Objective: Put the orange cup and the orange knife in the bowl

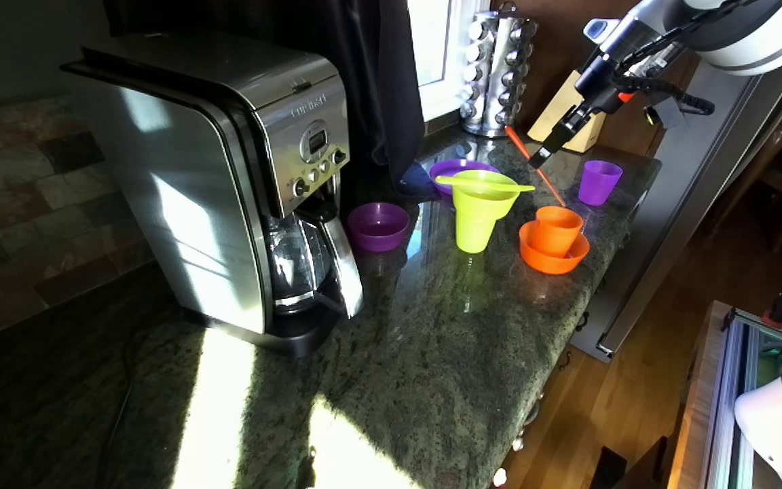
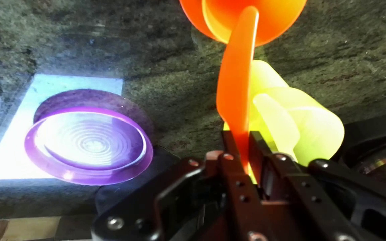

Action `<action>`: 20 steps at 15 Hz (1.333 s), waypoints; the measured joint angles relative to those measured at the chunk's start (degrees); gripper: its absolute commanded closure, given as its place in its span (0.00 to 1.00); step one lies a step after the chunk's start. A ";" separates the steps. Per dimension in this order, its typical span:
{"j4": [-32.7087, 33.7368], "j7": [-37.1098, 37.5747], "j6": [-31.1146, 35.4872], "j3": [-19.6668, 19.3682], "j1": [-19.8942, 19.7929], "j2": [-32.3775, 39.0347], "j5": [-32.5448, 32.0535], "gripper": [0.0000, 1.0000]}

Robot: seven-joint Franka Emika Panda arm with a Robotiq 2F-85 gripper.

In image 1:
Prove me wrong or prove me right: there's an orange plastic bowl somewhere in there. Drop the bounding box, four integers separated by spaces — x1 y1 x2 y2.
516 218 592 276

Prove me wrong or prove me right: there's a yellow-green plastic cup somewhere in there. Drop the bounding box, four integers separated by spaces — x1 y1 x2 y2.
448 169 527 257

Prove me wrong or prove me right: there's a purple plastic cup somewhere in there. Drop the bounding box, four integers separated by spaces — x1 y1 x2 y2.
576 158 627 208

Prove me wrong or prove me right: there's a glass-top case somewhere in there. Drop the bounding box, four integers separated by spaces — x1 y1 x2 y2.
664 298 782 489

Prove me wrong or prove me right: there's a steel spice jar rack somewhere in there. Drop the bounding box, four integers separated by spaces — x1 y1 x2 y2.
459 9 541 140

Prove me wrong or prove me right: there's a wooden knife block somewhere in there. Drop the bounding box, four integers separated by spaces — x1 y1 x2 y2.
524 67 610 155

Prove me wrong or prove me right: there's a purple plastic bowl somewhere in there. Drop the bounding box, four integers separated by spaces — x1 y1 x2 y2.
424 158 501 199
345 199 414 257

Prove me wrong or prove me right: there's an orange plastic cup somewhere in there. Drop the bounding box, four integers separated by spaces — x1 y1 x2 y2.
530 204 585 257

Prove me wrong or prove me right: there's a stainless steel coffee maker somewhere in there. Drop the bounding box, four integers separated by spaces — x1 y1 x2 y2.
59 30 365 352

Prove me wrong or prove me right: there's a glass coffee carafe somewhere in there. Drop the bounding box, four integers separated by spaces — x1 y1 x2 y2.
265 212 365 321

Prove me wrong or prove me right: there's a white window frame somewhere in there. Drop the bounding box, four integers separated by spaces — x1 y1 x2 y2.
405 0 493 124

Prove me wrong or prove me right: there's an orange plastic spoon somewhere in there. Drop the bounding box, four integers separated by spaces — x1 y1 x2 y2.
501 121 570 212

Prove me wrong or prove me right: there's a yellow-green plastic spoon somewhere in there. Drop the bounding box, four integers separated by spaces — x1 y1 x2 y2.
432 170 538 196

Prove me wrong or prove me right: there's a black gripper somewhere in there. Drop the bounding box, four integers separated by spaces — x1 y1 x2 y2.
527 15 683 170

